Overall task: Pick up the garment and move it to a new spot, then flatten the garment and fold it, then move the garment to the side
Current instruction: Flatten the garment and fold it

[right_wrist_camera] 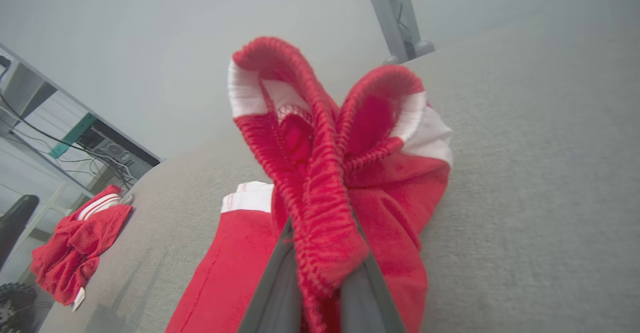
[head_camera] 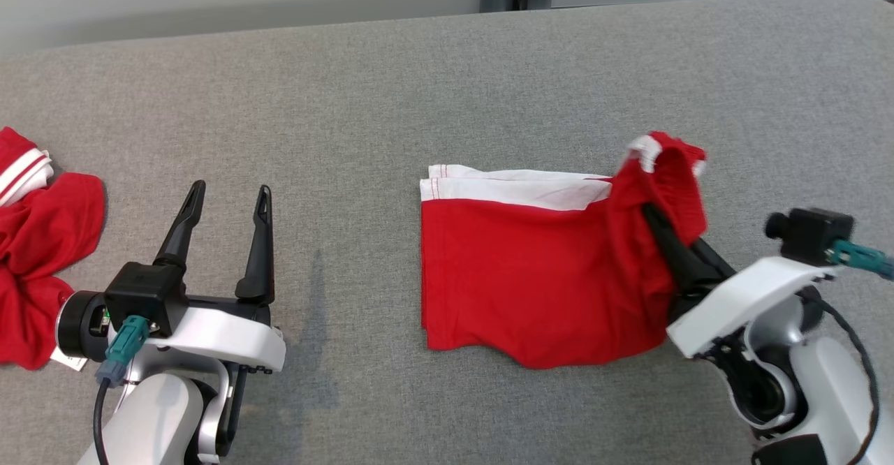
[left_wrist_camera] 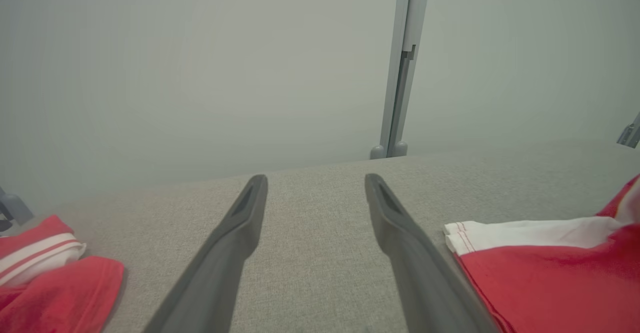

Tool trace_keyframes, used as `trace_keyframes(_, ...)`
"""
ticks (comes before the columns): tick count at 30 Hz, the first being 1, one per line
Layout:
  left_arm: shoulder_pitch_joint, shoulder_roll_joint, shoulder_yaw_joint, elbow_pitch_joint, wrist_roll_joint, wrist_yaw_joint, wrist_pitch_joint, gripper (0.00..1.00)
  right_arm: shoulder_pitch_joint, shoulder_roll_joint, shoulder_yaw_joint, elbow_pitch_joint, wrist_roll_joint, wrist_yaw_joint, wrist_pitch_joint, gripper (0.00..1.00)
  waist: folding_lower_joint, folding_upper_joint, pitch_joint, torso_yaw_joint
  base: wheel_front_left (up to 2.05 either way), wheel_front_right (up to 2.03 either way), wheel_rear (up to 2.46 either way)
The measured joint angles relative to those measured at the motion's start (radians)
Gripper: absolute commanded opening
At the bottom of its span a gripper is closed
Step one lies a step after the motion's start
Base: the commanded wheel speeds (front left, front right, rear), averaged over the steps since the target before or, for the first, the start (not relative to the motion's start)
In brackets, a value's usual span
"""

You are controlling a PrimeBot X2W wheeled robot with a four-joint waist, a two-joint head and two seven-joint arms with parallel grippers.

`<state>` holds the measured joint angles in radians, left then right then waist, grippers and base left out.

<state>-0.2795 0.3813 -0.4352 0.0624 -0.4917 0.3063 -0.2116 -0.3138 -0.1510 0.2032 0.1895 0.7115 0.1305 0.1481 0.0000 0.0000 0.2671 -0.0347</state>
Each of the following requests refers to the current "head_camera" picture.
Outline right camera cable teal plug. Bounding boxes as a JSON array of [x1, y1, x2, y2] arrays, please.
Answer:
[[831, 239, 894, 281]]

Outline red shirt white striped trim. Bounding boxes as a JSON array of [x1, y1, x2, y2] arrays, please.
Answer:
[[0, 127, 105, 371]]

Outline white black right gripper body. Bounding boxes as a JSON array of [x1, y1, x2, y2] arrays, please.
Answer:
[[667, 256, 837, 361]]

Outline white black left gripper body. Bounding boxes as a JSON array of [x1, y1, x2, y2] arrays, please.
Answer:
[[150, 296, 287, 375]]

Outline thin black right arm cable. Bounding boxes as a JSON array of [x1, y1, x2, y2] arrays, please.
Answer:
[[803, 296, 882, 465]]

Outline red shorts with white hem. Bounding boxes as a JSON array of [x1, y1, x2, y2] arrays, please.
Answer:
[[419, 131, 708, 370]]

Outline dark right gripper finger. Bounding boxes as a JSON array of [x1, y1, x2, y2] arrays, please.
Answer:
[[691, 238, 738, 284], [641, 203, 706, 298]]

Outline left camera cable teal plug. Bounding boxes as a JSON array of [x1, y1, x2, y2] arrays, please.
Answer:
[[93, 315, 151, 465]]

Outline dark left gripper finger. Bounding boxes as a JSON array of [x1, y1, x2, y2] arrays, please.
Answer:
[[235, 186, 274, 305], [154, 180, 207, 270]]

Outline camera cable teal plug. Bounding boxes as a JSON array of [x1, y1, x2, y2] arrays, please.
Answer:
[[93, 315, 151, 465], [831, 239, 894, 281]]

